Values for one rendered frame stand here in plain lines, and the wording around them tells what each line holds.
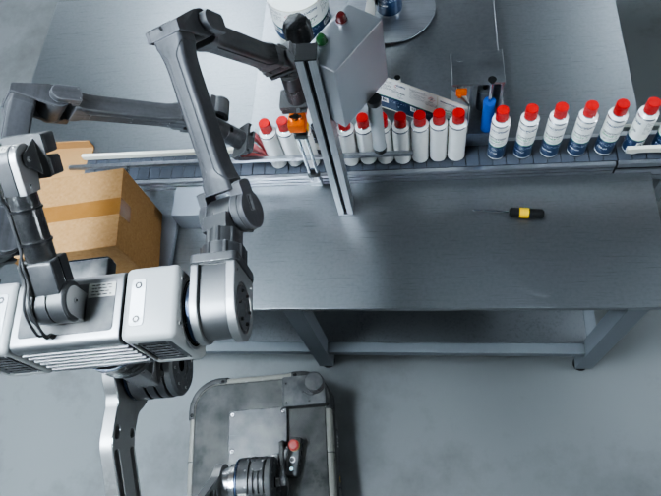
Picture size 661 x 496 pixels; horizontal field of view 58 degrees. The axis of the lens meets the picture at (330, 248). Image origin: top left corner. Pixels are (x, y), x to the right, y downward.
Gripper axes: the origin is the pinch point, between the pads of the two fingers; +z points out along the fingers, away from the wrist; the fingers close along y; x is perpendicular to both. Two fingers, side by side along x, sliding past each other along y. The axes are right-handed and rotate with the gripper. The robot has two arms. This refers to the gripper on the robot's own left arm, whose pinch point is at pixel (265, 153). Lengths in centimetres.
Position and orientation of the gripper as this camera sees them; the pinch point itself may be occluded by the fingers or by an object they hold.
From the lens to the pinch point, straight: 186.4
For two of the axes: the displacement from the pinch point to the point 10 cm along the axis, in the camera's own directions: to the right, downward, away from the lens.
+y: 0.5, -9.1, 4.0
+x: -7.0, 2.6, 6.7
